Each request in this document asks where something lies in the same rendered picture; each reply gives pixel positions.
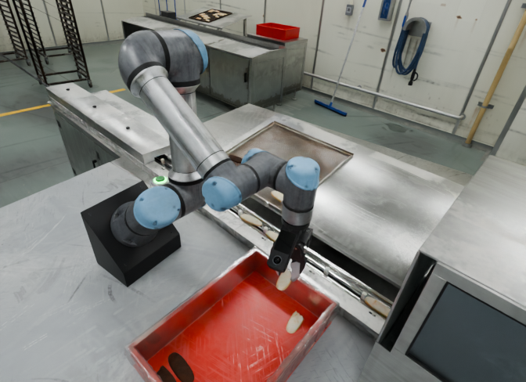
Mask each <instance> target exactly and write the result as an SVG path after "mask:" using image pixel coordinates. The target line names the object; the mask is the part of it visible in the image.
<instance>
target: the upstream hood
mask: <svg viewBox="0 0 526 382"><path fill-rule="evenodd" d="M45 89H46V91H47V93H48V95H49V96H50V97H51V98H53V99H54V100H55V101H57V102H58V103H59V104H61V105H62V106H64V107H65V108H67V109H68V110H69V111H70V112H72V113H73V114H75V115H76V116H78V117H79V118H81V119H82V120H83V121H84V122H86V123H87V124H89V125H90V126H92V127H93V128H94V129H95V130H97V131H98V132H100V133H101V134H103V135H104V136H106V137H107V138H108V139H109V140H111V141H112V142H114V143H115V144H117V145H118V146H119V147H120V148H122V149H123V150H125V151H126V152H128V153H129V154H131V155H132V156H133V157H134V158H136V159H137V160H139V161H140V162H142V163H143V164H148V163H150V162H153V161H155V159H154V157H158V156H160V155H162V154H165V153H166V154H167V155H168V156H169V155H171V150H170V143H169V140H168V139H166V138H165V137H163V136H161V135H159V134H157V133H156V132H154V131H153V130H151V129H149V128H147V127H146V126H145V125H143V124H141V123H139V122H138V121H136V120H134V119H133V118H131V117H129V116H128V115H126V114H124V113H122V112H121V111H119V110H118V109H116V108H114V107H113V106H111V105H110V104H108V103H106V102H104V101H102V100H101V99H99V98H98V97H96V96H94V95H93V94H91V93H90V92H87V91H86V90H84V89H83V88H81V87H79V86H77V85H76V84H74V83H73V82H72V83H68V84H63V85H55V86H50V87H46V88H45Z"/></svg>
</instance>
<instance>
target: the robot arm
mask: <svg viewBox="0 0 526 382"><path fill-rule="evenodd" d="M207 64H208V56H207V50H206V47H205V45H204V43H203V41H202V40H200V37H199V36H198V35H197V34H195V33H194V32H192V31H189V30H181V29H173V30H159V31H136V32H135V33H132V34H131V35H129V36H128V37H127V38H126V39H125V40H124V42H123V43H122V45H121V48H120V51H119V55H118V66H119V71H120V73H121V77H122V79H123V81H124V83H125V85H126V86H127V87H128V89H129V90H130V92H131V93H132V95H133V96H135V97H137V98H141V99H142V100H143V102H144V103H145V104H146V105H147V106H148V108H149V109H150V111H151V112H152V113H153V115H154V116H155V117H156V119H157V120H158V121H159V122H160V124H161V125H162V126H163V127H164V129H165V130H166V132H167V133H168V135H169V143H170V150H171V162H172V169H171V170H170V171H169V172H168V180H169V183H167V184H165V185H163V186H154V187H152V188H149V189H147V190H145V191H144V192H142V193H141V194H140V195H139V196H138V198H137V199H136V200H135V201H130V202H127V203H125V204H122V205H121V206H119V208H118V209H116V211H115V212H114V213H113V216H112V218H111V221H110V228H111V231H112V233H113V235H114V237H115V238H116V239H117V240H118V241H119V242H120V243H122V244H124V245H125V246H128V247H141V246H143V245H146V244H147V243H149V242H150V241H151V240H153V239H154V237H155V236H156V235H157V233H158V230H160V229H162V228H164V227H166V226H168V225H170V224H171V223H172V222H175V221H177V220H179V219H180V218H182V217H184V216H186V215H188V214H190V213H191V212H193V211H195V210H197V209H199V208H202V207H203V206H205V205H206V204H207V205H208V206H209V207H210V208H211V209H213V210H215V211H220V212H221V211H226V210H228V209H230V208H232V207H235V206H237V205H238V204H240V203H241V202H242V201H244V200H245V199H247V198H248V197H250V196H252V195H254V194H255V193H257V192H259V191H261V190H262V189H264V188H265V187H269V188H271V189H274V190H276V191H278V192H281V193H283V201H282V202H281V204H282V205H283V209H282V223H283V226H282V228H281V229H280V232H279V235H278V237H277V239H276V241H274V243H273V246H272V248H271V250H270V255H269V258H268V260H267V265H268V267H269V268H270V269H273V270H275V271H276V273H277V275H278V276H280V273H284V272H285V271H286V268H287V266H288V264H289V261H290V259H291V260H292V262H291V263H290V267H291V268H292V272H291V275H292V276H291V278H290V280H291V281H292V282H294V281H296V280H297V279H298V277H299V276H300V274H301V273H302V271H303V270H304V267H305V266H306V264H307V257H306V256H305V255H306V253H304V247H305V245H306V243H307V242H308V243H307V248H308V246H309V244H310V243H311V239H312V232H313V229H311V228H309V226H310V222H311V220H312V215H313V211H314V206H315V197H316V192H317V188H318V186H319V172H320V168H319V165H318V163H317V162H316V161H314V160H313V159H311V158H308V157H306V158H304V157H294V158H292V159H290V160H289V161H287V160H284V159H282V158H279V157H277V156H274V155H272V154H270V153H269V152H267V151H264V150H259V149H252V150H249V151H248V152H247V154H245V155H244V157H243V159H242V162H241V164H240V165H238V166H236V165H235V164H234V163H233V162H232V160H231V159H230V158H229V156H228V155H227V154H226V152H225V151H224V150H223V149H222V148H221V147H220V145H219V144H218V142H217V141H216V140H215V139H214V137H213V136H212V135H211V133H210V132H209V131H208V130H207V129H206V127H205V126H204V124H203V123H202V122H201V121H200V119H199V118H198V117H197V114H196V92H195V90H196V88H197V87H198V86H199V85H200V74H202V73H203V72H204V71H205V70H206V69H205V68H207ZM306 230H310V233H308V232H307V231H306ZM309 239H310V240H309Z"/></svg>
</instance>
